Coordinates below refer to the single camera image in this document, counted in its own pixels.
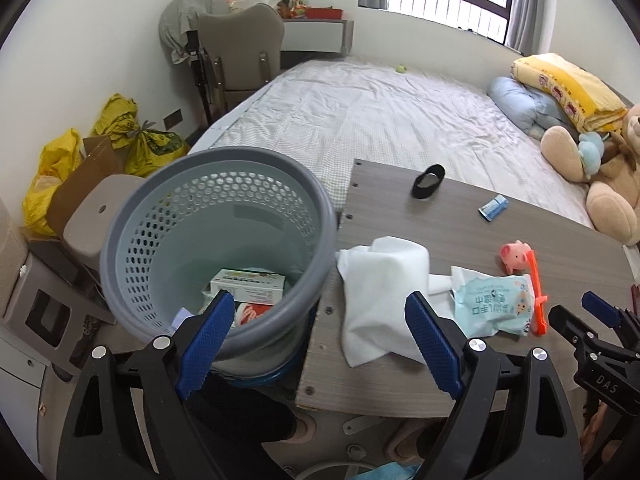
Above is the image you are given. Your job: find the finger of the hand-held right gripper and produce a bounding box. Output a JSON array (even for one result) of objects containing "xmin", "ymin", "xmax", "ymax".
[
  {"xmin": 548, "ymin": 305, "xmax": 626, "ymax": 361},
  {"xmin": 581, "ymin": 291, "xmax": 640, "ymax": 346}
]

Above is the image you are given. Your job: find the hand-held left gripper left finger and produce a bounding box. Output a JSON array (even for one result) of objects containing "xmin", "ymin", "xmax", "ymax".
[{"xmin": 57, "ymin": 290, "xmax": 236, "ymax": 480}]

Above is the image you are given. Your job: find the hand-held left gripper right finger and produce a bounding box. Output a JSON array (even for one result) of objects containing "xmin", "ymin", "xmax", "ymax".
[{"xmin": 405, "ymin": 291, "xmax": 586, "ymax": 480}]

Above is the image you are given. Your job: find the red white paper cup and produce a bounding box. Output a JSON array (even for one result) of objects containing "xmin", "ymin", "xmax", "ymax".
[{"xmin": 234, "ymin": 301, "xmax": 273, "ymax": 328}]

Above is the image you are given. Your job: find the white cloth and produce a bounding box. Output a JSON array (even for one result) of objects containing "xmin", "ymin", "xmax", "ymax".
[{"xmin": 336, "ymin": 236, "xmax": 456, "ymax": 368}]

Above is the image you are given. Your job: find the light blue wet wipes packet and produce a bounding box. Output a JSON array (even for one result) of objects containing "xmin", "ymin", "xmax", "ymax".
[{"xmin": 450, "ymin": 265, "xmax": 537, "ymax": 338}]

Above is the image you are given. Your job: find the white green medicine box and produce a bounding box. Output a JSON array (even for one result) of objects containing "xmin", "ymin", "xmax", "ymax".
[{"xmin": 209, "ymin": 268, "xmax": 287, "ymax": 307}]

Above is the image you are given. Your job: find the grey perforated plastic basket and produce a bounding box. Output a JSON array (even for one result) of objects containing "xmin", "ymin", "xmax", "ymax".
[{"xmin": 100, "ymin": 146, "xmax": 340, "ymax": 376}]

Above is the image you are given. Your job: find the blue white medicine sachet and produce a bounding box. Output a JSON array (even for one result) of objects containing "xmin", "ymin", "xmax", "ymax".
[{"xmin": 479, "ymin": 195, "xmax": 510, "ymax": 221}]

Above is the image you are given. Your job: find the orange plastic clip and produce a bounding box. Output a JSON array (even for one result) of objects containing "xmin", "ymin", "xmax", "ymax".
[{"xmin": 525, "ymin": 249, "xmax": 551, "ymax": 337}]

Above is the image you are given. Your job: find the white blue-rimmed bucket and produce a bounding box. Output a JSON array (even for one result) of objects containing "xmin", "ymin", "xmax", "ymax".
[{"xmin": 210, "ymin": 345, "xmax": 321, "ymax": 388}]

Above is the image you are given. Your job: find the pink pig toy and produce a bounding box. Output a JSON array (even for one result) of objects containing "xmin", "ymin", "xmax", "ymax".
[{"xmin": 501, "ymin": 241, "xmax": 535, "ymax": 276}]

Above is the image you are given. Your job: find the beige teddy bear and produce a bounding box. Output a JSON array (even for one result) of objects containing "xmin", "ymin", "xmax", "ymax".
[{"xmin": 526, "ymin": 105, "xmax": 640, "ymax": 247}]

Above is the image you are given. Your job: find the light blue cloth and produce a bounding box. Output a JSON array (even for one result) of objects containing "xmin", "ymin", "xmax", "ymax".
[{"xmin": 350, "ymin": 462, "xmax": 421, "ymax": 480}]

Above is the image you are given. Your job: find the light blue plush toy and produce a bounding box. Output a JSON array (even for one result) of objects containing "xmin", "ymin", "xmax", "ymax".
[{"xmin": 577, "ymin": 132, "xmax": 606, "ymax": 173}]

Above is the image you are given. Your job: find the grey white cabinet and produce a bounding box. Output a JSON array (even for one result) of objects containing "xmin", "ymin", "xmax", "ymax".
[{"xmin": 0, "ymin": 250, "xmax": 108, "ymax": 376}]

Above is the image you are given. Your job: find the grey plastic stool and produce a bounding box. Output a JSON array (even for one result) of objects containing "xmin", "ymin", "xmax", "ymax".
[{"xmin": 62, "ymin": 174, "xmax": 151, "ymax": 271}]

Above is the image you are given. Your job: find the yellow green printed bag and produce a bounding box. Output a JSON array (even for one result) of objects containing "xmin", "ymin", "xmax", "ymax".
[{"xmin": 122, "ymin": 127, "xmax": 191, "ymax": 178}]

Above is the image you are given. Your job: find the brown cardboard box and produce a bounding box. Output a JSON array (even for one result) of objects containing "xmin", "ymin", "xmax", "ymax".
[{"xmin": 45, "ymin": 136, "xmax": 128, "ymax": 241}]

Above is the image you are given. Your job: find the beige storage box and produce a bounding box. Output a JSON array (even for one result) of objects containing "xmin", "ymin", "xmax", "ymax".
[{"xmin": 0, "ymin": 200, "xmax": 31, "ymax": 316}]

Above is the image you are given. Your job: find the light blue pillow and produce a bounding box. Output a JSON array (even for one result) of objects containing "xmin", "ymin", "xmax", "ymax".
[{"xmin": 487, "ymin": 76, "xmax": 581, "ymax": 141}]

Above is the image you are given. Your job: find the large yellow plastic bag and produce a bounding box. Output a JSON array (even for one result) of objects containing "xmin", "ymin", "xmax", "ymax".
[{"xmin": 22, "ymin": 128, "xmax": 83, "ymax": 238}]

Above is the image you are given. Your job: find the yellow folded blanket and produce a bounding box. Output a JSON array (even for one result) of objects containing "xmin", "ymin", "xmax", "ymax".
[{"xmin": 511, "ymin": 53, "xmax": 628, "ymax": 133}]

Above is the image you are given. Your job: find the bed with checked sheet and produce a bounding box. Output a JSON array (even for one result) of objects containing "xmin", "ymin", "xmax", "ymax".
[{"xmin": 187, "ymin": 57, "xmax": 596, "ymax": 231}]

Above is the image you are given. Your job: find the grey upholstered chair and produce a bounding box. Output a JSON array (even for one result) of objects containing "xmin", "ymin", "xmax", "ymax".
[{"xmin": 191, "ymin": 3, "xmax": 286, "ymax": 126}]

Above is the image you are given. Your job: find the grey garment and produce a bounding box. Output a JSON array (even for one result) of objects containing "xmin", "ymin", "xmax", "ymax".
[{"xmin": 159, "ymin": 0, "xmax": 231, "ymax": 65}]

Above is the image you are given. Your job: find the white plastic bag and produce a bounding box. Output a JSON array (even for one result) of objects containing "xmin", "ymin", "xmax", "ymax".
[{"xmin": 220, "ymin": 0, "xmax": 273, "ymax": 13}]

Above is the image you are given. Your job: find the box of toy figurines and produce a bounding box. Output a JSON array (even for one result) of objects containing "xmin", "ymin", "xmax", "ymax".
[{"xmin": 270, "ymin": 0, "xmax": 312, "ymax": 20}]

